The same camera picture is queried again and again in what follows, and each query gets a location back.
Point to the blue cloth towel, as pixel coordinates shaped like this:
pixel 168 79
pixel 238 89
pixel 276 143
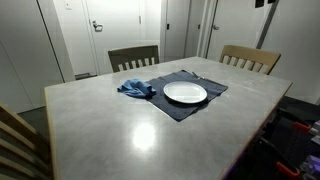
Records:
pixel 136 88

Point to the white round plate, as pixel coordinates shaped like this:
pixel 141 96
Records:
pixel 185 92

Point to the dark blue fabric placemat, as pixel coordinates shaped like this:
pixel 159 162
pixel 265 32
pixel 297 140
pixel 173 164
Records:
pixel 176 111

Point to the dark brown wooden chair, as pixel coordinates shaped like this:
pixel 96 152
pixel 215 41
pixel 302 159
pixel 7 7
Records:
pixel 133 53

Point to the small black door latch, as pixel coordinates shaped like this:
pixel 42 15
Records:
pixel 167 26

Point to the white door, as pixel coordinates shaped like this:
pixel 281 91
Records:
pixel 116 36
pixel 236 26

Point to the light wooden chair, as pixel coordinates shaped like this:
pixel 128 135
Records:
pixel 250 51
pixel 13 121

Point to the white wall light switch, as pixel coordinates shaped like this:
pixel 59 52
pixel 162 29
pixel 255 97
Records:
pixel 68 4

